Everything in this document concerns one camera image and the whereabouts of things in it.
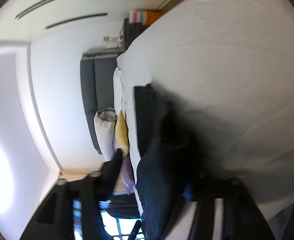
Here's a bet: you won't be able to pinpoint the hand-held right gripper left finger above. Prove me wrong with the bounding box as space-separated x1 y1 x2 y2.
20 152 124 240

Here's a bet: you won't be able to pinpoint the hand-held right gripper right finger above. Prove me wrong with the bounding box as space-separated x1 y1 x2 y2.
184 174 274 240

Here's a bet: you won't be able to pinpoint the black pants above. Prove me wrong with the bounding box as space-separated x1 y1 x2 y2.
134 83 213 240

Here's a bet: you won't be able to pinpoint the purple cushion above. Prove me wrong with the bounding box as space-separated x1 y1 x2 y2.
121 155 135 195

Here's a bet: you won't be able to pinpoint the black jacket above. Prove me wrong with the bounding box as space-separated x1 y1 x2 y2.
106 194 140 219

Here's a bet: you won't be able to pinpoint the stacked white pillows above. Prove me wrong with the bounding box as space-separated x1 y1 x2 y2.
94 107 118 162

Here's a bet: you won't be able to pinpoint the yellow cushion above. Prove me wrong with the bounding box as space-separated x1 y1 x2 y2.
115 110 130 155

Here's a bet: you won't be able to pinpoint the window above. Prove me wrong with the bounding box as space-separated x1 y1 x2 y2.
72 197 147 240

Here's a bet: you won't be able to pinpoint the white pillow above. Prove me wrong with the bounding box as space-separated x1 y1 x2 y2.
113 66 125 111

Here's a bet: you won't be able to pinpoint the grey padded headboard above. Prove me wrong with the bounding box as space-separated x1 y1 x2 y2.
80 52 118 155

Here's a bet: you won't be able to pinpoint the bed with white sheet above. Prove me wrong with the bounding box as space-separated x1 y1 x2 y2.
113 0 294 240

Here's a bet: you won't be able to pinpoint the dark grey nightstand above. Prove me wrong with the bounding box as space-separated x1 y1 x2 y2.
121 17 148 51

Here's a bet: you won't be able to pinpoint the striped bin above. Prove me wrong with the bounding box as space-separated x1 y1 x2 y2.
129 10 146 25

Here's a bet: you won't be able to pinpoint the white wardrobe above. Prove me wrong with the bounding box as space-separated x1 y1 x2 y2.
0 0 162 60

